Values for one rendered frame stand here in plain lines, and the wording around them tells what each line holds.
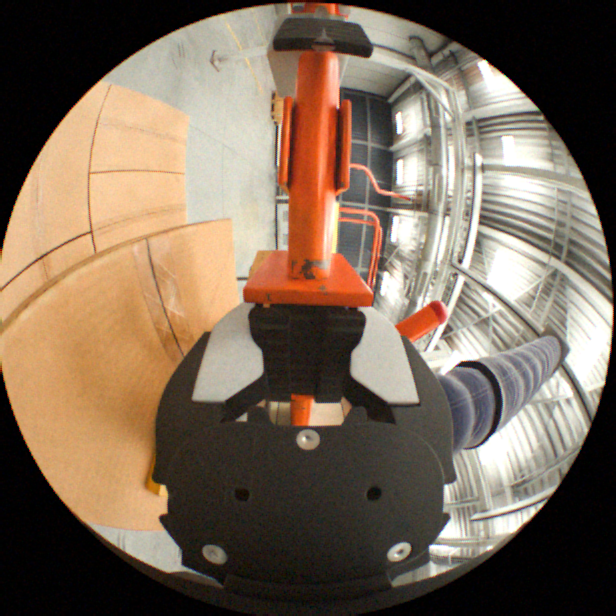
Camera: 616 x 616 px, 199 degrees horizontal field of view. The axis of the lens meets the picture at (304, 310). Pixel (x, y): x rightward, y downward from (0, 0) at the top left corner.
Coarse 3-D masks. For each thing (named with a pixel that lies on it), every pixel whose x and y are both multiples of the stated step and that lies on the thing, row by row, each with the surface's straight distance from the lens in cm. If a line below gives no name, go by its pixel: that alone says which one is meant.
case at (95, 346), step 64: (128, 256) 15; (192, 256) 22; (64, 320) 13; (128, 320) 15; (192, 320) 22; (64, 384) 13; (128, 384) 16; (64, 448) 15; (128, 448) 17; (128, 512) 20
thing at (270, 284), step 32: (256, 288) 8; (288, 288) 8; (320, 288) 8; (352, 288) 8; (256, 320) 7; (288, 320) 7; (320, 320) 8; (352, 320) 8; (288, 352) 8; (320, 352) 9; (288, 384) 10; (320, 384) 10
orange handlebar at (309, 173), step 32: (320, 64) 12; (288, 96) 10; (320, 96) 10; (288, 128) 9; (320, 128) 9; (288, 160) 8; (320, 160) 8; (288, 192) 10; (320, 192) 8; (288, 224) 9; (320, 224) 8; (288, 256) 9; (320, 256) 8
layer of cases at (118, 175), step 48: (96, 96) 92; (144, 96) 106; (48, 144) 77; (96, 144) 82; (144, 144) 96; (48, 192) 71; (96, 192) 76; (144, 192) 89; (48, 240) 68; (96, 240) 73; (0, 288) 66
